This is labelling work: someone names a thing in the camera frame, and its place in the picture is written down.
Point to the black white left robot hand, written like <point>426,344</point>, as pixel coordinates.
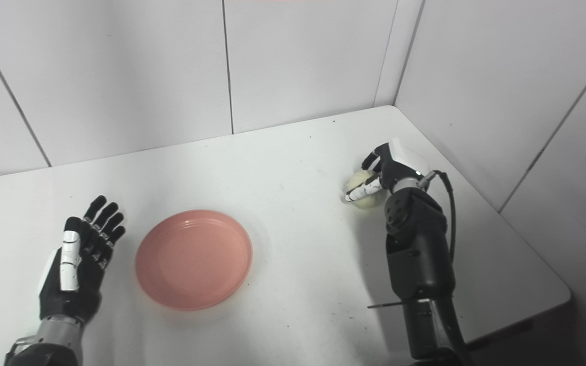
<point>87,274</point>

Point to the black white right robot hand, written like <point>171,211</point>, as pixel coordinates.
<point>400,165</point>

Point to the white steamed bun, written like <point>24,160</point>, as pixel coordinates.
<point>369,202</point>

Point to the pink round plate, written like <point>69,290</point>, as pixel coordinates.
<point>194,259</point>

